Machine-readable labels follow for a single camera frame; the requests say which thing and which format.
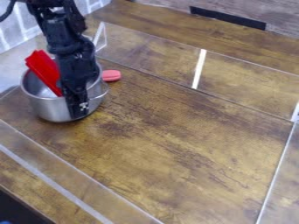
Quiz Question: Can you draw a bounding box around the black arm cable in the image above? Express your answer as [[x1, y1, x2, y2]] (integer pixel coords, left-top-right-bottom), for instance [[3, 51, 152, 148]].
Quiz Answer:
[[0, 0, 19, 24]]

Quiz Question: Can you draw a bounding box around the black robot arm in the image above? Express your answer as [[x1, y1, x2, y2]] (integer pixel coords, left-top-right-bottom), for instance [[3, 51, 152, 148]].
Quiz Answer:
[[25, 0, 99, 119]]

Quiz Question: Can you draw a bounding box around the small pink oval object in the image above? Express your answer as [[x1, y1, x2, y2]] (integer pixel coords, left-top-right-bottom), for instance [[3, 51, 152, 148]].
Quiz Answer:
[[101, 70, 121, 82]]

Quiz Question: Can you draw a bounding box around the clear acrylic triangular bracket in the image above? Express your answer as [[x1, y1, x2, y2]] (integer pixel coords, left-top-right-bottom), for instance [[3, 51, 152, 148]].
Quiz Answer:
[[93, 22, 108, 51]]

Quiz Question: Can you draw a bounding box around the red star-shaped block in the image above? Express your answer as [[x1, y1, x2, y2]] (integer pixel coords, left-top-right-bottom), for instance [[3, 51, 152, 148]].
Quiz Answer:
[[24, 50, 61, 97]]

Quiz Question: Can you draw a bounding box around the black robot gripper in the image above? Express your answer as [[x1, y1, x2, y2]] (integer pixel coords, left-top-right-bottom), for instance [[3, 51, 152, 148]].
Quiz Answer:
[[47, 40, 100, 119]]

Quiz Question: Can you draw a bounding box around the silver metal pot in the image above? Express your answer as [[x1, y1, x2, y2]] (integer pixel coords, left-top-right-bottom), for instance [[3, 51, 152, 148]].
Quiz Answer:
[[20, 70, 108, 123]]

